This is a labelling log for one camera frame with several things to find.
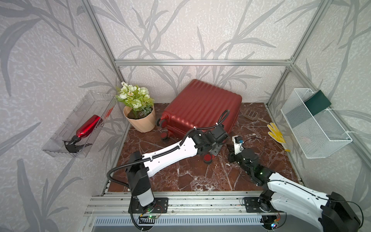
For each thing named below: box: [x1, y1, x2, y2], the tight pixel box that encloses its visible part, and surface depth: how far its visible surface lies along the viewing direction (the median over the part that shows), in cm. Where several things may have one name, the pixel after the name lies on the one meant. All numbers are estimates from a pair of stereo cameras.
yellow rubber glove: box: [266, 122, 291, 153], surface depth 104 cm
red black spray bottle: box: [62, 114, 101, 153], surface depth 63 cm
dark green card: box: [303, 89, 332, 116], surface depth 74 cm
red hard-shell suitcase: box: [156, 79, 243, 164], surface depth 89 cm
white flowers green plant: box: [115, 81, 155, 119], surface depth 88 cm
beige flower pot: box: [123, 105, 156, 133], surface depth 96 cm
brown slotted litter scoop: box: [242, 108, 270, 124], surface depth 114 cm
